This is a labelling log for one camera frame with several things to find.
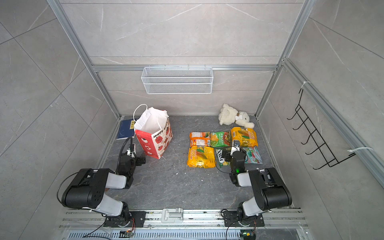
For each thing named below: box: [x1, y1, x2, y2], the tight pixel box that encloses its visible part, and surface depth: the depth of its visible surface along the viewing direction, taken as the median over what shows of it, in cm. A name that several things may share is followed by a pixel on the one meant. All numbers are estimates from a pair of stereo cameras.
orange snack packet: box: [189, 131, 211, 147], surface depth 103 cm
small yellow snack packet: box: [187, 145, 216, 169], surface depth 92 cm
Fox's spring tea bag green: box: [219, 161, 230, 168], surface depth 92 cm
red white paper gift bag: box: [133, 104, 173, 160], surface depth 87 cm
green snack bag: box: [210, 131, 229, 148], surface depth 105 cm
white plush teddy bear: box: [218, 103, 255, 129], surface depth 112 cm
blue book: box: [116, 119, 135, 140], surface depth 113 cm
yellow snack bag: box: [230, 127, 258, 147], surface depth 102 cm
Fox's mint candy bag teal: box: [242, 146, 263, 164], surface depth 98 cm
